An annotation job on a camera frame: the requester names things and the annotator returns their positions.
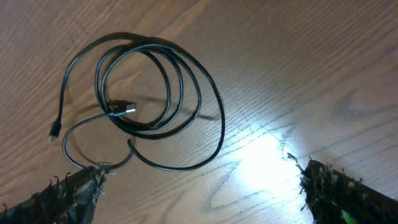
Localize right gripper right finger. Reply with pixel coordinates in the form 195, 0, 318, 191
287, 153, 397, 224

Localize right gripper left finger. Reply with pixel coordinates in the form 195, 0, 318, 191
1, 163, 111, 224

